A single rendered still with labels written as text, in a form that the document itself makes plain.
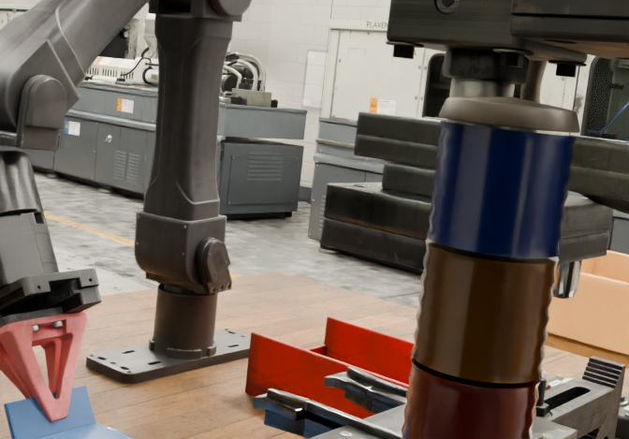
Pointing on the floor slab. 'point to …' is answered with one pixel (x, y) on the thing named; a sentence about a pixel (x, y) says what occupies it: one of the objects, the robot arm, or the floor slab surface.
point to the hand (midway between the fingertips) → (53, 409)
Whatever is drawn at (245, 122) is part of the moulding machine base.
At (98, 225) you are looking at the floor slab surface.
